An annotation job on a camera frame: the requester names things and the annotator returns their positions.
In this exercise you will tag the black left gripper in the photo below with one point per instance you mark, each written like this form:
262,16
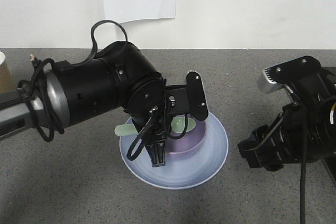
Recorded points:
152,105

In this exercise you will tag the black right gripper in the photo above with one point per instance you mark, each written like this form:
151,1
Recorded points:
312,111

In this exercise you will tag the mint green plastic spoon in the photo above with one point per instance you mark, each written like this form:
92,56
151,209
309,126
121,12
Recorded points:
177,125

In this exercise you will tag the purple plastic bowl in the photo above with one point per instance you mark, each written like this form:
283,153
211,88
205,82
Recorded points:
189,143

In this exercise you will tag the brown paper cup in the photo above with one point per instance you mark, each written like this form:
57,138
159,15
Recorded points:
6,82

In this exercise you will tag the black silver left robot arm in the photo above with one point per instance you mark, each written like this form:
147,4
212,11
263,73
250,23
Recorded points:
61,94

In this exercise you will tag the light blue plate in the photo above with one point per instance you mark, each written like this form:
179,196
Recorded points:
182,173

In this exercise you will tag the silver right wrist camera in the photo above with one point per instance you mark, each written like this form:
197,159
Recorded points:
267,84

